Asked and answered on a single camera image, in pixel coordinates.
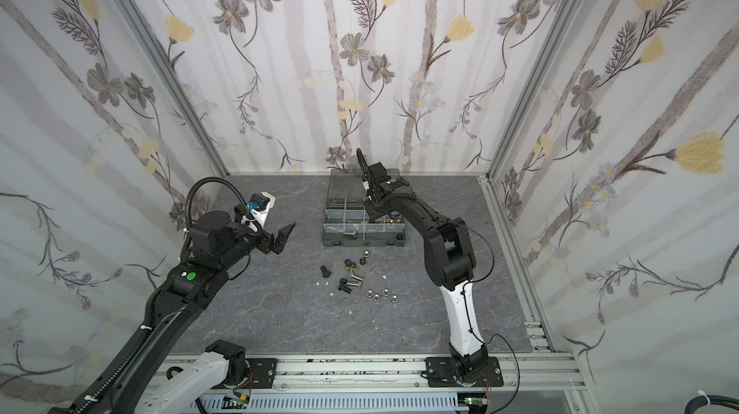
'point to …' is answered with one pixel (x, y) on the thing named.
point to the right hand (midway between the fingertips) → (380, 202)
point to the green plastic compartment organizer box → (346, 220)
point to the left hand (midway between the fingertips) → (279, 211)
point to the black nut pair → (348, 262)
